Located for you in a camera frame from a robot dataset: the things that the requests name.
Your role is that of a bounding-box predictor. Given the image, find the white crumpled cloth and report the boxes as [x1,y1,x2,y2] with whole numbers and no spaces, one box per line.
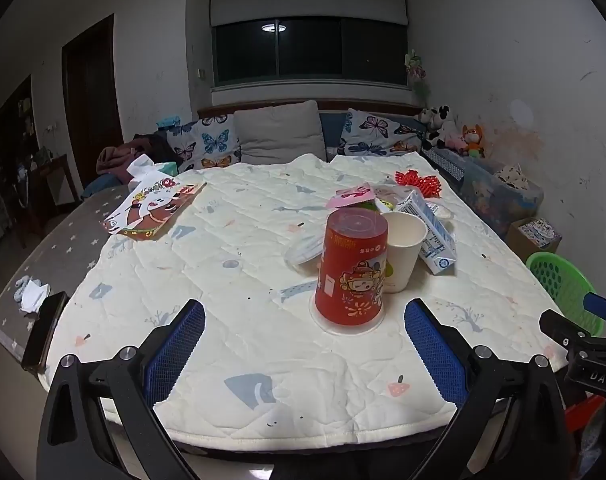
[12,275,52,314]

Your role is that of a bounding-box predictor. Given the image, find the butterfly print pillow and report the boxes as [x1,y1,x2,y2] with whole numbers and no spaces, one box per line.
[335,108,424,157]
[165,114,242,174]

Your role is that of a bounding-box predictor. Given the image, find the dark wooden door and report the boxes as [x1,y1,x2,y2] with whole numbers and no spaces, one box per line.
[61,14,124,187]

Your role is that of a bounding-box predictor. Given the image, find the pink plush toy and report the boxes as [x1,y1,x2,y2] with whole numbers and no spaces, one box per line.
[445,127,468,154]

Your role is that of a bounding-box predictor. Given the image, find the black and white cow plush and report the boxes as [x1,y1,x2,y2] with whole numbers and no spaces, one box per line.
[415,105,457,150]

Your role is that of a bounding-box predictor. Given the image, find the clear plastic storage box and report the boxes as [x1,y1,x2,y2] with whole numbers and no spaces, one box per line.
[425,147,544,234]

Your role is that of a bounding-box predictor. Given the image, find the black phone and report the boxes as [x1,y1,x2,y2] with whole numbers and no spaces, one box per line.
[21,291,70,372]

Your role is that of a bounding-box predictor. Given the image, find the clear plastic bag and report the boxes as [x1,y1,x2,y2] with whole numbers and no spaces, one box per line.
[372,184,415,207]

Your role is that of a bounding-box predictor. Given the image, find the bluish plastic bag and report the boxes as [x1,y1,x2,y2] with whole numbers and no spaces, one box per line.
[577,405,606,480]

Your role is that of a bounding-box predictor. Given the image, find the green plastic basket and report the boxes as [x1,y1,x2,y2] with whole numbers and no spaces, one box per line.
[525,252,606,339]

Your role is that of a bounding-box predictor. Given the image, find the wooden headboard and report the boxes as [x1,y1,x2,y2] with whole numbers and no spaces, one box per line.
[197,98,425,122]

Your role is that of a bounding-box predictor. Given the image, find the maroon clothing pile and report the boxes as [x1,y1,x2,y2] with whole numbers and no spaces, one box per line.
[96,133,180,177]

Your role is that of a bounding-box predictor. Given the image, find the dark bookshelf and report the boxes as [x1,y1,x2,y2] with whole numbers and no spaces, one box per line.
[0,74,40,252]

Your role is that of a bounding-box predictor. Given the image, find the pink card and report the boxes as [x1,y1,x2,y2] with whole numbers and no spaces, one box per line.
[325,184,374,210]

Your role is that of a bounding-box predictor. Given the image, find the grey star print sheet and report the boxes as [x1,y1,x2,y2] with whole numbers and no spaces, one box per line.
[0,184,130,392]

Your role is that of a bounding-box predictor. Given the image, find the blue cushion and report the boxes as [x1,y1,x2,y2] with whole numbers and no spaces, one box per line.
[319,112,349,162]

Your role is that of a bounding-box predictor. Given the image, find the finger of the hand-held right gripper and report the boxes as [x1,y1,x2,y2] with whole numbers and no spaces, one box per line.
[539,309,595,356]
[583,292,606,324]

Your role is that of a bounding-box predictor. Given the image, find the white quilted blanket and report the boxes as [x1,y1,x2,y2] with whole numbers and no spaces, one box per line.
[48,153,570,449]

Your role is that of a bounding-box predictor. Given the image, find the large clear jelly cup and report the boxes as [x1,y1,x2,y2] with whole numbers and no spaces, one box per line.
[286,236,327,267]

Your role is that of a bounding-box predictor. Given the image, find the white paper cup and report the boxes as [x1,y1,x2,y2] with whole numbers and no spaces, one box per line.
[380,211,429,294]

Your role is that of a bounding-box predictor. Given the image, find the grey pillow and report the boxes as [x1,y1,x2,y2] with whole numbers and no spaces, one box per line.
[232,100,327,166]

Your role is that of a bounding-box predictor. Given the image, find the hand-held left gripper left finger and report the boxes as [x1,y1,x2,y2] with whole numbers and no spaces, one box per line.
[37,299,206,480]

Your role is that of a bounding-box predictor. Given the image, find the red plastic stool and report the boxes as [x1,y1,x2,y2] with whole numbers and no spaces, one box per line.
[564,394,605,437]

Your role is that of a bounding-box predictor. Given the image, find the cartoon printed picture book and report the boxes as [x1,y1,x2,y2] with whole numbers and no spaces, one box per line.
[99,175,207,242]

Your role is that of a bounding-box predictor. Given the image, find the hanging artificial flowers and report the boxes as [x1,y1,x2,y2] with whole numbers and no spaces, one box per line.
[404,49,432,107]

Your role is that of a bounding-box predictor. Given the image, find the red cartoon plastic cup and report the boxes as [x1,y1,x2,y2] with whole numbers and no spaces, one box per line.
[314,210,389,329]

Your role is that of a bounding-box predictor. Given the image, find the white and blue milk carton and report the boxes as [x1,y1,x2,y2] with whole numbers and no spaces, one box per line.
[395,191,457,276]

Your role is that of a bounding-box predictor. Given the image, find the printed cardboard box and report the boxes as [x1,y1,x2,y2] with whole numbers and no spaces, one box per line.
[506,217,563,256]

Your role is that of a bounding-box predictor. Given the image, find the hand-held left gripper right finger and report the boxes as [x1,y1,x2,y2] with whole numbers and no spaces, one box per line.
[404,298,571,480]

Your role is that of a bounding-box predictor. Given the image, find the green tissue box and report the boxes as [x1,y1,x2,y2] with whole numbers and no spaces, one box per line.
[127,155,179,186]

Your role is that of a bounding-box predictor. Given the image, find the window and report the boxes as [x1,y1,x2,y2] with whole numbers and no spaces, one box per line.
[211,16,409,90]

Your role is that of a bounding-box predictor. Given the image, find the orange fox plush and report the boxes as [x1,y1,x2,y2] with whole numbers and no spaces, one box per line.
[462,124,486,159]

